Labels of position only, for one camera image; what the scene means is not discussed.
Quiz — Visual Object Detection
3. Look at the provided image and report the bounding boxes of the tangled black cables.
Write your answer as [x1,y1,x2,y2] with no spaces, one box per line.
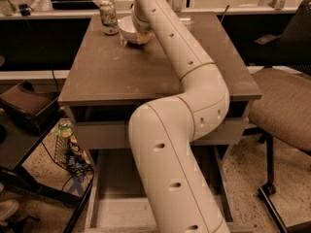
[60,162,95,196]

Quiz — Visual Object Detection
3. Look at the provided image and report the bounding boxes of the green 7up can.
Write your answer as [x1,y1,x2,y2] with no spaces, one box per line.
[99,0,119,35]

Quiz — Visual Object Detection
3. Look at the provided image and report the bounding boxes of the white shoe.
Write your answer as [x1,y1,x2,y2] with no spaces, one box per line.
[0,199,19,220]

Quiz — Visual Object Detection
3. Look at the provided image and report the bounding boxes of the grey drawer cabinet table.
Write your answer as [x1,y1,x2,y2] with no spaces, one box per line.
[57,12,262,233]

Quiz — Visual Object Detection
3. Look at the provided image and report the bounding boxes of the black side table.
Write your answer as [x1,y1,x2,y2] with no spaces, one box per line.
[0,110,93,233]

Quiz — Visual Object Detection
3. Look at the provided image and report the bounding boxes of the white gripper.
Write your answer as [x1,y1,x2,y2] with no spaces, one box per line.
[131,4,153,45]

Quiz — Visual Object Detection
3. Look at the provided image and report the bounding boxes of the open bottom drawer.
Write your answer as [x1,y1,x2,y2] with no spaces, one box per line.
[86,147,254,233]

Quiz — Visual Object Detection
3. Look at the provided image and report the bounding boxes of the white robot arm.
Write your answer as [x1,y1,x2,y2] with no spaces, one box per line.
[129,0,230,233]

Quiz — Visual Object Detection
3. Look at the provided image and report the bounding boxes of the white bowl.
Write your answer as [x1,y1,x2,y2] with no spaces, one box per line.
[119,16,139,45]

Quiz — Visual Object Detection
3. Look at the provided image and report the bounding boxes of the brown box on side table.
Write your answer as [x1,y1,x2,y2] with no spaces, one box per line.
[0,81,59,135]

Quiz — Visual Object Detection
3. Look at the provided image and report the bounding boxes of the closed upper drawer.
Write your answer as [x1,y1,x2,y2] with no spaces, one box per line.
[71,117,248,150]

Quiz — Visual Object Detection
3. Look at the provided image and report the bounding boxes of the wire basket with snacks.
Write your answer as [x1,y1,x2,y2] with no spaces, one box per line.
[53,120,88,173]

